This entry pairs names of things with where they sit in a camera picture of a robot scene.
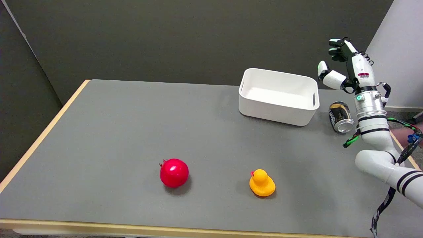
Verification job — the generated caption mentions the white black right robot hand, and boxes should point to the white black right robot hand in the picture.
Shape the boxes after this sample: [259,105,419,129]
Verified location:
[318,37,377,95]

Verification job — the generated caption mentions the yellow rubber duck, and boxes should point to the yellow rubber duck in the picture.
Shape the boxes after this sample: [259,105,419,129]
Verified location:
[249,169,276,197]

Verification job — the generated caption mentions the black gold drink can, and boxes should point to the black gold drink can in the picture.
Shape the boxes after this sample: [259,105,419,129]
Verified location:
[329,101,356,134]

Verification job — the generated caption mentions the white plastic bin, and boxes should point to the white plastic bin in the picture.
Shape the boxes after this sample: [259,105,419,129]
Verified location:
[238,68,320,127]

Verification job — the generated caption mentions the red pomegranate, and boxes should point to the red pomegranate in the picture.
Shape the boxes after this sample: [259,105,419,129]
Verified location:
[159,158,189,188]

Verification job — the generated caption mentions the short black wrist cable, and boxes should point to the short black wrist cable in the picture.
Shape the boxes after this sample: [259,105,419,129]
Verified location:
[375,82,392,107]

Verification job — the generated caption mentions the black cable bundle green wires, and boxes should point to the black cable bundle green wires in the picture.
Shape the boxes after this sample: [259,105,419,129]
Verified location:
[343,117,423,166]

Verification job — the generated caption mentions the black cable loop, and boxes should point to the black cable loop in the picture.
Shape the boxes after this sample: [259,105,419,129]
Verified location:
[370,187,397,238]

